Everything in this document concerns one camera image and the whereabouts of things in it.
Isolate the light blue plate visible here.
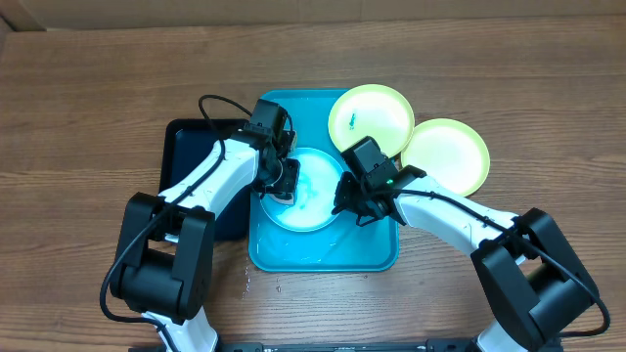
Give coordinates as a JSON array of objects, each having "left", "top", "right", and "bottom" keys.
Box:
[{"left": 260, "top": 148, "right": 343, "bottom": 232}]

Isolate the yellow-green plate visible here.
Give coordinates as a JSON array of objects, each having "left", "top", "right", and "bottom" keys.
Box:
[
  {"left": 328, "top": 84, "right": 415, "bottom": 157},
  {"left": 400, "top": 118, "right": 491, "bottom": 197}
]

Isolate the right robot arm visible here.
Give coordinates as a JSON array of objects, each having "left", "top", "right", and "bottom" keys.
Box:
[{"left": 334, "top": 136, "right": 610, "bottom": 351}]

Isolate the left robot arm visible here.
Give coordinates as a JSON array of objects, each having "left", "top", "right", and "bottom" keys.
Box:
[{"left": 100, "top": 100, "right": 299, "bottom": 351}]

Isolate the teal plastic serving tray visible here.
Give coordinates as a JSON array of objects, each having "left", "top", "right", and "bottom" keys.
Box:
[{"left": 248, "top": 89, "right": 400, "bottom": 272}]

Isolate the black plastic tray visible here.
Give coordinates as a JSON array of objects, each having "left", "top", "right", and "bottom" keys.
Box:
[{"left": 158, "top": 119, "right": 250, "bottom": 242}]

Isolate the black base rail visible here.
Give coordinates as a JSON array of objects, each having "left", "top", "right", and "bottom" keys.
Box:
[{"left": 127, "top": 336, "right": 490, "bottom": 352}]

